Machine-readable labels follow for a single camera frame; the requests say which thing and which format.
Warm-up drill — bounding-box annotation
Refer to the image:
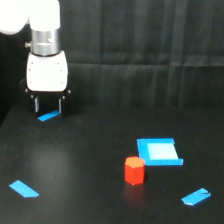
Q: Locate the blue tape strip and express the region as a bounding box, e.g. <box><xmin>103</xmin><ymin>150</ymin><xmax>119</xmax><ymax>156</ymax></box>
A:
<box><xmin>9</xmin><ymin>180</ymin><xmax>39</xmax><ymax>198</ymax></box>
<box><xmin>181</xmin><ymin>188</ymin><xmax>211</xmax><ymax>206</ymax></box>
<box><xmin>38</xmin><ymin>110</ymin><xmax>60</xmax><ymax>122</ymax></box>

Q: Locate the blue tape strip bottom left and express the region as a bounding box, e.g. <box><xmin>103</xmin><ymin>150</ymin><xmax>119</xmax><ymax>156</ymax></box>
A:
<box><xmin>9</xmin><ymin>180</ymin><xmax>39</xmax><ymax>198</ymax></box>

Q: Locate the blue tape strip top left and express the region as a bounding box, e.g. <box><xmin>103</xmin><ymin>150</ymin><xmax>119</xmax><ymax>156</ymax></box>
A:
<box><xmin>38</xmin><ymin>110</ymin><xmax>60</xmax><ymax>122</ymax></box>

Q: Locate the blue tape strip bottom right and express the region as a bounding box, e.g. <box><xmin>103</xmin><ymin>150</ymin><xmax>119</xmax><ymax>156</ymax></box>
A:
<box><xmin>181</xmin><ymin>188</ymin><xmax>211</xmax><ymax>206</ymax></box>

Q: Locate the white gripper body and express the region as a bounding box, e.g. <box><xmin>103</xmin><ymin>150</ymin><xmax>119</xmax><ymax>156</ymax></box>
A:
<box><xmin>19</xmin><ymin>51</ymin><xmax>74</xmax><ymax>96</ymax></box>

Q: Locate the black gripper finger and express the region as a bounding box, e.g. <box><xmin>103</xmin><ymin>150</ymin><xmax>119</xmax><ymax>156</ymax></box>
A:
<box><xmin>59</xmin><ymin>94</ymin><xmax>71</xmax><ymax>118</ymax></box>
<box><xmin>31</xmin><ymin>95</ymin><xmax>39</xmax><ymax>116</ymax></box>

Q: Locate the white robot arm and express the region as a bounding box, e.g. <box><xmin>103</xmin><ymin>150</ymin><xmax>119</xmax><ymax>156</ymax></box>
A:
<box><xmin>0</xmin><ymin>0</ymin><xmax>73</xmax><ymax>117</ymax></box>

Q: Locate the red hexagonal block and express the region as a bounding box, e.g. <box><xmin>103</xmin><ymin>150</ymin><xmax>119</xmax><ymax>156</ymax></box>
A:
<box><xmin>125</xmin><ymin>156</ymin><xmax>145</xmax><ymax>185</ymax></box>

